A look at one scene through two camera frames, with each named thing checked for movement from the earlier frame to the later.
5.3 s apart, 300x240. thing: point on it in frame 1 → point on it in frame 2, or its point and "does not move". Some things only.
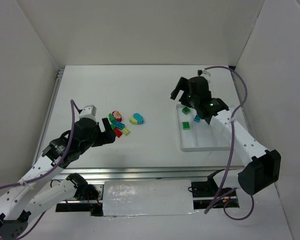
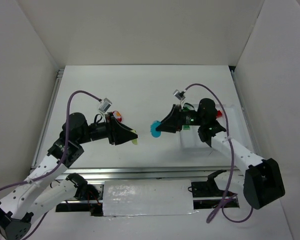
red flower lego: [117, 115] does not move
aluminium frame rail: [187, 173] does not move
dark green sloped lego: [186, 110] does not move
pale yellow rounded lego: [132, 121] → [135, 141]
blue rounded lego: [138, 118] → [153, 126]
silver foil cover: [147, 197] does not move
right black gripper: [181, 88] → [178, 118]
